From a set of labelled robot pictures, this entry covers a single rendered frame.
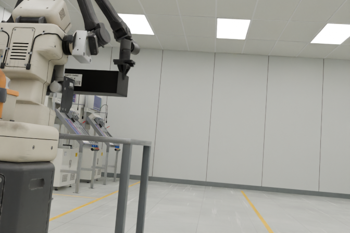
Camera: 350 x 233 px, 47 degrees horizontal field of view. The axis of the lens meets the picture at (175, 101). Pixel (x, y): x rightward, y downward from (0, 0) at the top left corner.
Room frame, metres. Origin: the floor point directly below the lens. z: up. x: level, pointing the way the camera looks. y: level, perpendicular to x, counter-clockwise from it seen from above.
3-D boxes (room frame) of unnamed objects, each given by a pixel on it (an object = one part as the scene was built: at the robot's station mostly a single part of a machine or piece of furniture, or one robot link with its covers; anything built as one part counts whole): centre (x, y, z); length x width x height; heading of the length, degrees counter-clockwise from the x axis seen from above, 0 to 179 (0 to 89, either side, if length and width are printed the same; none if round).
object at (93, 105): (7.83, 1.72, 0.95); 1.36 x 0.82 x 1.90; 84
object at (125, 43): (2.01, 0.27, 1.27); 0.07 x 0.06 x 0.07; 153
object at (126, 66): (2.01, 0.28, 1.14); 0.07 x 0.07 x 0.09; 79
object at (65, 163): (6.39, 1.89, 0.95); 1.36 x 0.82 x 1.90; 84
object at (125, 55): (2.01, 0.28, 1.21); 0.10 x 0.07 x 0.07; 79
